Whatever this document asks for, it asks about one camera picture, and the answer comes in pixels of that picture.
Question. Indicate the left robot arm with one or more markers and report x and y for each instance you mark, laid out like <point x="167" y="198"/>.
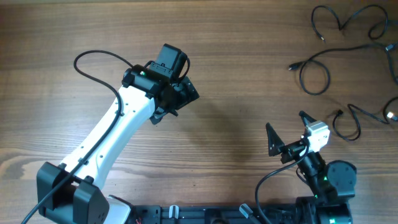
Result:
<point x="71" y="191"/>

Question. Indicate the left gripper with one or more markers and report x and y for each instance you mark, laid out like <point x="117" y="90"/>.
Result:
<point x="157" y="117"/>

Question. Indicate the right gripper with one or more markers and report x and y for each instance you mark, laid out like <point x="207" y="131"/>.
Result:
<point x="292" y="149"/>

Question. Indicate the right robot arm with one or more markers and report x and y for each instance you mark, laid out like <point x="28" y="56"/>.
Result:
<point x="332" y="184"/>

